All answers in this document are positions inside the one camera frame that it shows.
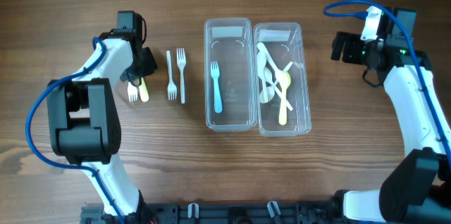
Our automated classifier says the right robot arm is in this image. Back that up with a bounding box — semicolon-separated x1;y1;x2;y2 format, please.
326;0;450;223

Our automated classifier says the white spoon thin handle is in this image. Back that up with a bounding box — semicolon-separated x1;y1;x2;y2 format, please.
259;61;294;105

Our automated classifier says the white spoon wide handle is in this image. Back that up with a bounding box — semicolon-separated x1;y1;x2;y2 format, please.
257;42;290;85

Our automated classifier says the cream yellow fork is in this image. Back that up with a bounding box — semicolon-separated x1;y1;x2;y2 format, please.
138;77;149;102

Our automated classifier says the clear white spoon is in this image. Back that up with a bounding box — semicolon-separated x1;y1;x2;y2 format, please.
257;51;268;102

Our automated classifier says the left clear plastic container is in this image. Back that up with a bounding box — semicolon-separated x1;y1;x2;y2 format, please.
204;18;257;132

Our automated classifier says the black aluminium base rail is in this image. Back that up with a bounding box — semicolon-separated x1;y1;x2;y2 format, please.
80;201;393;224

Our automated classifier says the right clear plastic container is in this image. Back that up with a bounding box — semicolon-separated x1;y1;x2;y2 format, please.
254;23;311;137

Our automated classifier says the small white fork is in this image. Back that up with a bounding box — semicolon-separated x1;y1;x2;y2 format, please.
166;51;178;100

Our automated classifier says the light blue fork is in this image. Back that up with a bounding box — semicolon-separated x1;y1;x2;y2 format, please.
211;61;223;113

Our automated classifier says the left blue cable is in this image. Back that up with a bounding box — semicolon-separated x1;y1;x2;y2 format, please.
25;36;125;224

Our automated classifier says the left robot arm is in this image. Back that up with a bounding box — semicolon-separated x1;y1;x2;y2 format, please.
44;11;157;223

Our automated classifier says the clear plastic container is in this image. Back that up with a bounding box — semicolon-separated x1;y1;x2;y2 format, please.
254;23;311;137
204;18;257;132

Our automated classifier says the yellow green spoon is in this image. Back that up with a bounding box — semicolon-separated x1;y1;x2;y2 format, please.
277;71;291;125

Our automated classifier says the white spoon bowl up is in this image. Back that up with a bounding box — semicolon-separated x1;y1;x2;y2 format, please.
259;68;281;104

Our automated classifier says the white fork tines down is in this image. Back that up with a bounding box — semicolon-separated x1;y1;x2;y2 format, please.
127;82;139;103

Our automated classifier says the slim white fork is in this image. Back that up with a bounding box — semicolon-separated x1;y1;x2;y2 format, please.
176;48;187;104

